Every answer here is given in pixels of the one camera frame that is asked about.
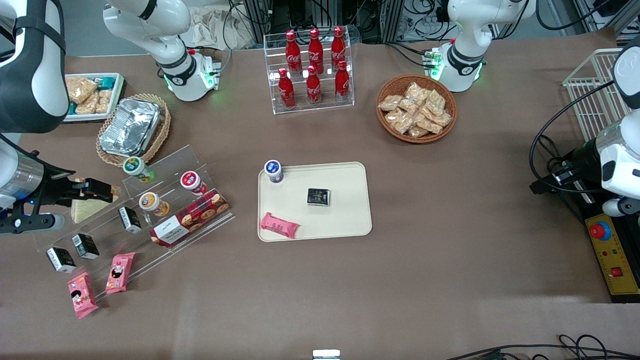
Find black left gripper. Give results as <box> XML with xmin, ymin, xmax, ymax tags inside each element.
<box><xmin>529</xmin><ymin>142</ymin><xmax>602</xmax><ymax>196</ymax></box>

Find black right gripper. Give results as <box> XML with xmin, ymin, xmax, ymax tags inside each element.
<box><xmin>29</xmin><ymin>163</ymin><xmax>114</xmax><ymax>208</ymax></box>

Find triangular sandwich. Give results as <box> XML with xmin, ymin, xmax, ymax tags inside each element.
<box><xmin>70</xmin><ymin>177</ymin><xmax>122</xmax><ymax>224</ymax></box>

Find beige plastic tray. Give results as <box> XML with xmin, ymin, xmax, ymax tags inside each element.
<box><xmin>257</xmin><ymin>161</ymin><xmax>373</xmax><ymax>243</ymax></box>

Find small black white carton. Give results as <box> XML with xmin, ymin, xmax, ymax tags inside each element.
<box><xmin>118</xmin><ymin>206</ymin><xmax>143</xmax><ymax>235</ymax></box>
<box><xmin>71</xmin><ymin>233</ymin><xmax>100</xmax><ymax>260</ymax></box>
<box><xmin>46</xmin><ymin>247</ymin><xmax>77</xmax><ymax>274</ymax></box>

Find green lid cup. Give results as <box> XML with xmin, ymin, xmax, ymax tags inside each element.
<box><xmin>123</xmin><ymin>156</ymin><xmax>156</xmax><ymax>183</ymax></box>

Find orange-lid cup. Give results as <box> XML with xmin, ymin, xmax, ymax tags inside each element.
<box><xmin>138</xmin><ymin>191</ymin><xmax>171</xmax><ymax>217</ymax></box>

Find aluminium foil container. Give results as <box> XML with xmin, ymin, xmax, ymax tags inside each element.
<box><xmin>99</xmin><ymin>97</ymin><xmax>162</xmax><ymax>157</ymax></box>

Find pink cartoon snack pack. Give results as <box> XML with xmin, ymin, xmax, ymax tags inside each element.
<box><xmin>67</xmin><ymin>272</ymin><xmax>100</xmax><ymax>320</ymax></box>
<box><xmin>105</xmin><ymin>252</ymin><xmax>136</xmax><ymax>295</ymax></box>

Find clear acrylic tiered display stand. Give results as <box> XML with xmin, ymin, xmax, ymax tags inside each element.
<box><xmin>31</xmin><ymin>145</ymin><xmax>236</xmax><ymax>301</ymax></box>

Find oval wicker basket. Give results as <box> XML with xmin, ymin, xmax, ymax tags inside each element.
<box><xmin>96</xmin><ymin>93</ymin><xmax>172</xmax><ymax>167</ymax></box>

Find red lid cup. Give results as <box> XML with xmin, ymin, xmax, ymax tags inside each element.
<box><xmin>180</xmin><ymin>170</ymin><xmax>207</xmax><ymax>196</ymax></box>

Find red cookie box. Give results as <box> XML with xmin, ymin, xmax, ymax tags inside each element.
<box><xmin>150</xmin><ymin>188</ymin><xmax>231</xmax><ymax>248</ymax></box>

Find yellow emergency stop box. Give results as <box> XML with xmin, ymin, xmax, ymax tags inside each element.
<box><xmin>585</xmin><ymin>212</ymin><xmax>640</xmax><ymax>297</ymax></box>

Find large clear rice cracker pack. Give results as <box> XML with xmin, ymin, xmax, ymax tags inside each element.
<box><xmin>65</xmin><ymin>76</ymin><xmax>99</xmax><ymax>104</ymax></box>

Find white rectangular snack bin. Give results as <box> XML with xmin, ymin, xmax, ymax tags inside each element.
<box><xmin>62</xmin><ymin>72</ymin><xmax>126</xmax><ymax>123</ymax></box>

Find blue lid yogurt cup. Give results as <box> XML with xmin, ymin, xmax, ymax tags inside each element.
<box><xmin>264</xmin><ymin>159</ymin><xmax>284</xmax><ymax>184</ymax></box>

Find pink wrapped snack bar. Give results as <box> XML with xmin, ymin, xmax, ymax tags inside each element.
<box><xmin>260</xmin><ymin>212</ymin><xmax>301</xmax><ymax>239</ymax></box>

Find round brown wicker basket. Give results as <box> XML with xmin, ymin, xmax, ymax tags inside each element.
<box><xmin>376</xmin><ymin>74</ymin><xmax>458</xmax><ymax>145</ymax></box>

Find red cola bottle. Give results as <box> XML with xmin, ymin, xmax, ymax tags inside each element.
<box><xmin>307</xmin><ymin>27</ymin><xmax>325</xmax><ymax>75</ymax></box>
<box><xmin>334</xmin><ymin>60</ymin><xmax>351</xmax><ymax>102</ymax></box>
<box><xmin>278</xmin><ymin>68</ymin><xmax>296</xmax><ymax>109</ymax></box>
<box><xmin>330</xmin><ymin>26</ymin><xmax>347</xmax><ymax>71</ymax></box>
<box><xmin>285</xmin><ymin>30</ymin><xmax>302</xmax><ymax>77</ymax></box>
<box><xmin>305</xmin><ymin>65</ymin><xmax>322</xmax><ymax>105</ymax></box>

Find clear acrylic bottle rack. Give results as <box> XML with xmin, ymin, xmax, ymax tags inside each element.
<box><xmin>263</xmin><ymin>27</ymin><xmax>355</xmax><ymax>116</ymax></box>

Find black snack box gold print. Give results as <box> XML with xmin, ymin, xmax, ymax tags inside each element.
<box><xmin>306</xmin><ymin>188</ymin><xmax>332</xmax><ymax>207</ymax></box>

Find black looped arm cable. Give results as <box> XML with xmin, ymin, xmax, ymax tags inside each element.
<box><xmin>529</xmin><ymin>80</ymin><xmax>618</xmax><ymax>196</ymax></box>

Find white wire basket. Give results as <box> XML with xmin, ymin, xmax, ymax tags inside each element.
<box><xmin>562</xmin><ymin>48</ymin><xmax>632</xmax><ymax>143</ymax></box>

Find black floor cables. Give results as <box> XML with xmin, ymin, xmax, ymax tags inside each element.
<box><xmin>445</xmin><ymin>334</ymin><xmax>640</xmax><ymax>360</ymax></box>

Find aluminium frame rack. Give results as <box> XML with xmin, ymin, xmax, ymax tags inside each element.
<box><xmin>240</xmin><ymin>0</ymin><xmax>406</xmax><ymax>45</ymax></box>

